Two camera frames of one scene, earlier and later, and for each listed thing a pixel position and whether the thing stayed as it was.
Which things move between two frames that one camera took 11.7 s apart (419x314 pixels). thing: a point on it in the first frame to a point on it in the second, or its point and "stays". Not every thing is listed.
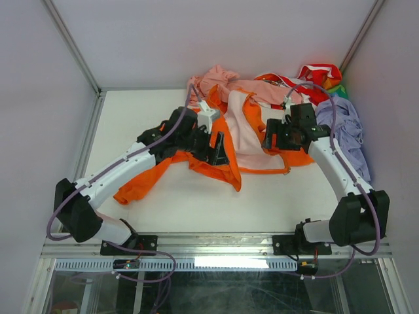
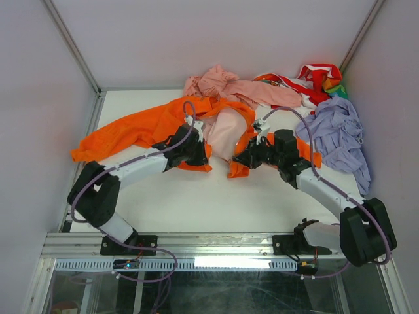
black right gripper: [275, 126] to [248, 157]
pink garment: [226, 81] stays
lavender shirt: [347, 133] stays
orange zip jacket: [237, 122] to [143, 133]
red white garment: [314, 80] stays
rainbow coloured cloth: [333, 86] stays
